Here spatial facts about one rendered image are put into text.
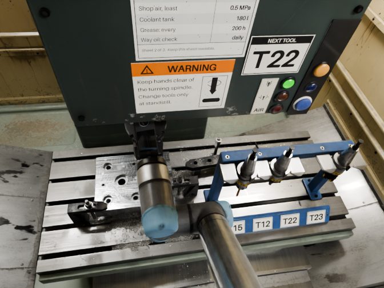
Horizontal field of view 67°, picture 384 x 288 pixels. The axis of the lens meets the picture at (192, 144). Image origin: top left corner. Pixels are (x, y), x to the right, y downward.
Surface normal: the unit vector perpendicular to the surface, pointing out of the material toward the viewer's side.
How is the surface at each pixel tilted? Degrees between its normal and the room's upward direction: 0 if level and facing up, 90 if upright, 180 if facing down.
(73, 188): 0
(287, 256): 7
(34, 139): 0
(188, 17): 90
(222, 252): 44
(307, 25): 90
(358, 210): 24
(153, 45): 90
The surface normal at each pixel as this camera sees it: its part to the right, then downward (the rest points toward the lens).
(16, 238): 0.47, -0.57
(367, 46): -0.99, 0.09
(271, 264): 0.21, -0.59
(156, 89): 0.16, 0.80
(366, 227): -0.33, -0.51
